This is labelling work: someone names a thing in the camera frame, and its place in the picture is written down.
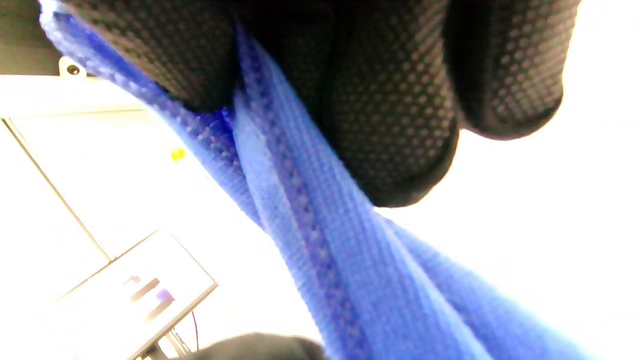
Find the person's right hand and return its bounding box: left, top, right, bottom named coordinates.
left=60, top=0, right=581, bottom=209

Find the blue towel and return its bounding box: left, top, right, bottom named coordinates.
left=39, top=0, right=597, bottom=360

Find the white screen with dark frame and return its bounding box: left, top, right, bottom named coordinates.
left=50, top=229, right=219, bottom=360

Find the small white bracket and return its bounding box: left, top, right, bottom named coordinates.
left=58, top=56, right=89, bottom=79

